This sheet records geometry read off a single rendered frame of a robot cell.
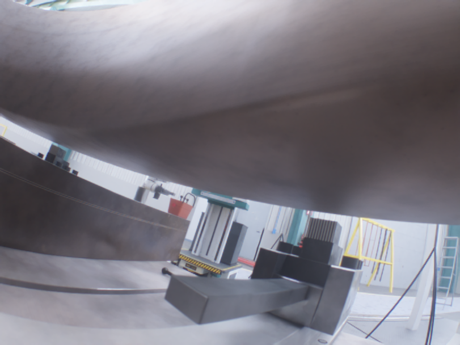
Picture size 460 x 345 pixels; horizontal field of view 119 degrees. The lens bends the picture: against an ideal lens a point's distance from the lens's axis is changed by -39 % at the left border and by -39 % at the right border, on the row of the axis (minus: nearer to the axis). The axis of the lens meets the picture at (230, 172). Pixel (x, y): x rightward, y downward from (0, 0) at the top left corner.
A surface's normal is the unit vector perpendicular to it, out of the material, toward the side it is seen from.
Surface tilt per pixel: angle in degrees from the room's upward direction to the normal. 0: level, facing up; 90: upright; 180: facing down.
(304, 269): 90
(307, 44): 90
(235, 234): 90
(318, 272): 90
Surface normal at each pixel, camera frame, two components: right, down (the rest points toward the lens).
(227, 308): 0.75, 0.06
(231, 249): -0.26, -0.33
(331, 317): -0.59, -0.40
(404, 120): -0.30, 0.92
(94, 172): 0.04, -0.25
